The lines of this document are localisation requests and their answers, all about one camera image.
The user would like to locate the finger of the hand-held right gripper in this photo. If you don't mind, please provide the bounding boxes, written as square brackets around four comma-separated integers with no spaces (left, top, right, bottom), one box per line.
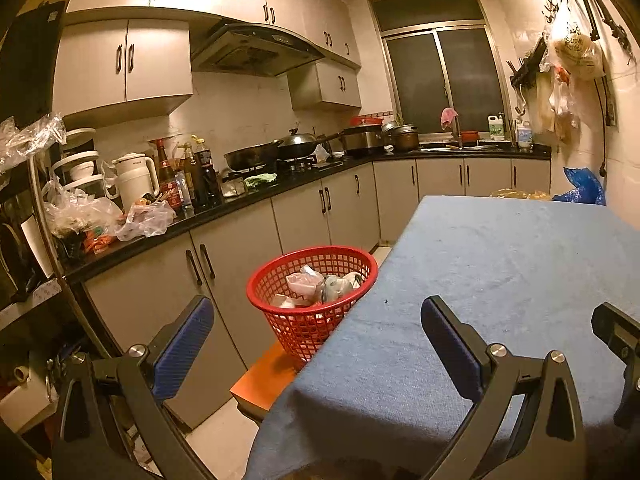
[591,302,640,431]

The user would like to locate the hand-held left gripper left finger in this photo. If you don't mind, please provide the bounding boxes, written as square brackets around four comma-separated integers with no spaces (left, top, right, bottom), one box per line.
[50,294,216,480]

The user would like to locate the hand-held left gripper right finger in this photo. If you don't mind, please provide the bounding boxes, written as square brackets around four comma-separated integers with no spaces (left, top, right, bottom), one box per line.
[420,295,588,480]

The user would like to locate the red plastic mesh basket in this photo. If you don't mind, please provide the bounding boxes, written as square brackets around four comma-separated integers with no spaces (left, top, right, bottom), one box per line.
[246,246,379,365]

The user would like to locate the tissue pack with blue cartoon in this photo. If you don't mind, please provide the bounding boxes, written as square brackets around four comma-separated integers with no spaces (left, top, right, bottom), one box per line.
[322,271,363,305]

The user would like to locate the small white plastic bag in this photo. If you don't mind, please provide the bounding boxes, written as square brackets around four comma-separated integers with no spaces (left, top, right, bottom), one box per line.
[286,266,326,299]

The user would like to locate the orange wooden stool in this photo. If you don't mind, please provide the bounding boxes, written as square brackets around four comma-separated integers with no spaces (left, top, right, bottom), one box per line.
[230,342,306,423]

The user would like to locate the blue tablecloth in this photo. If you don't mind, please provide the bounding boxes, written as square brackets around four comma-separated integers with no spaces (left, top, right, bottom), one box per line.
[243,195,640,480]

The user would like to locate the crumpled clear plastic bags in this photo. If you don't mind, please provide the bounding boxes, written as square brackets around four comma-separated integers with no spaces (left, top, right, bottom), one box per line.
[42,180,177,243]

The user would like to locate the black kitchen countertop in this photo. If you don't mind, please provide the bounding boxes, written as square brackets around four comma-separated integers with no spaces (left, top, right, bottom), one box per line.
[62,145,552,281]

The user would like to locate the blue plastic bag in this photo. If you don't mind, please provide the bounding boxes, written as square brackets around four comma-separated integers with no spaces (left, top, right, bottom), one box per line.
[552,166,607,207]

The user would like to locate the metal shelf rack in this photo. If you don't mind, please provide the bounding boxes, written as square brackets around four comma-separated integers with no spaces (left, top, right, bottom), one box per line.
[0,155,126,480]

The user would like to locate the row of condiment bottles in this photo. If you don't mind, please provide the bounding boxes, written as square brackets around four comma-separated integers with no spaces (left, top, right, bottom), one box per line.
[150,135,223,211]

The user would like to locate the yellow plastic bag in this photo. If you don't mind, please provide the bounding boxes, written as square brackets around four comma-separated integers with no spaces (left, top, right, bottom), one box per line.
[489,187,553,202]

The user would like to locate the white electric kettle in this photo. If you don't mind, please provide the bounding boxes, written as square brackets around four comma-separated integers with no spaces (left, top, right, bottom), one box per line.
[102,152,162,212]

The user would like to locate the green cloth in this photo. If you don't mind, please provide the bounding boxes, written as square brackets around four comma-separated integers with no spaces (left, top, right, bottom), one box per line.
[244,172,278,191]

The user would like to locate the black frying pan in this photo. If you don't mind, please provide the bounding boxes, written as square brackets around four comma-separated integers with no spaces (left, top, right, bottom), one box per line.
[223,141,283,171]

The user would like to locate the stack of white bowls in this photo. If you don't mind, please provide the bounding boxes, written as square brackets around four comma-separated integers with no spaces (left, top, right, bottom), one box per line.
[47,127,106,193]

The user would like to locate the gas stove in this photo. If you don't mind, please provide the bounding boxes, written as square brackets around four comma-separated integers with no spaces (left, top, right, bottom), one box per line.
[220,155,346,186]

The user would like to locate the stacked steel pots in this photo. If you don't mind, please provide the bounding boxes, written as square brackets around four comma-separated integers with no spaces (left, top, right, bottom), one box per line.
[382,121,421,153]

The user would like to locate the silver electric cooker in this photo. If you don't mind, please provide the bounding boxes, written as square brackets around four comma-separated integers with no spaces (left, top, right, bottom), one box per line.
[340,125,385,157]

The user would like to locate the wok with steel lid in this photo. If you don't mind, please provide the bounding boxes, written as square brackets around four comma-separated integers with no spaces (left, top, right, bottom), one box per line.
[275,128,346,161]

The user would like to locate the clear plastic bag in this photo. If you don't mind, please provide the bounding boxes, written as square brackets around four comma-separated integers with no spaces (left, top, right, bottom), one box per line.
[0,112,68,173]

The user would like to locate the dark kitchen window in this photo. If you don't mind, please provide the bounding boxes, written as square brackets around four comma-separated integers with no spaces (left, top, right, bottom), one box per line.
[367,0,513,133]

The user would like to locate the hanging plastic bags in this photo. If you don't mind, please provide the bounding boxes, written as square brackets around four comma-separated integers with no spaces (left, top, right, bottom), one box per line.
[537,20,606,146]

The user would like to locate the steel range hood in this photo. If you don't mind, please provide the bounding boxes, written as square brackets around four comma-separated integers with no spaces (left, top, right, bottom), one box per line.
[190,17,326,78]

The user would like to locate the black board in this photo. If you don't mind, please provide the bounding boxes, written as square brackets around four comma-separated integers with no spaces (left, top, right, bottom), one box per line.
[0,1,67,133]

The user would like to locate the black power cable with plug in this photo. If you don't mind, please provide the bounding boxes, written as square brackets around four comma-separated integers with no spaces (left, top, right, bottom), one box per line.
[595,75,612,178]

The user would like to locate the black wall rack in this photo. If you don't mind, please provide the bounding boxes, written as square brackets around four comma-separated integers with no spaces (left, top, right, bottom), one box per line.
[509,35,551,93]

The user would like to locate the beige wall cabinets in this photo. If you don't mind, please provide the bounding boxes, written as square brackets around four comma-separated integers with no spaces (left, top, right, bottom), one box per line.
[52,0,363,118]

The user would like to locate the small hanging wall cabinet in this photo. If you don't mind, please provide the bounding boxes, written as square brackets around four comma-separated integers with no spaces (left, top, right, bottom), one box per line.
[287,57,363,112]

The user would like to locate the black hook rail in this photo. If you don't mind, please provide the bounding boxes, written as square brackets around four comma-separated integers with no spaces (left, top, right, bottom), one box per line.
[542,0,640,61]

